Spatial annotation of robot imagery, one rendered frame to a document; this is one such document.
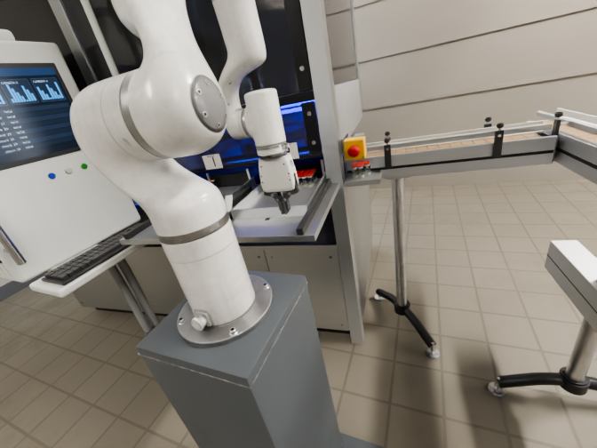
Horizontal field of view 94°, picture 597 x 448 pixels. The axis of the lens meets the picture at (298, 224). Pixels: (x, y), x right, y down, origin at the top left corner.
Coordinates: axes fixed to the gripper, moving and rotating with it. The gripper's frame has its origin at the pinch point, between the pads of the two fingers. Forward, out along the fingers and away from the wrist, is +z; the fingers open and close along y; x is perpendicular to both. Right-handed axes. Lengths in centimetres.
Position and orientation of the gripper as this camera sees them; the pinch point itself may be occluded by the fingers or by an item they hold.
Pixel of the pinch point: (284, 206)
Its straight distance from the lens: 82.5
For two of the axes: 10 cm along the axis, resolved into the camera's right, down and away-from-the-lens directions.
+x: -2.9, 4.4, -8.5
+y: -9.4, 0.4, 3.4
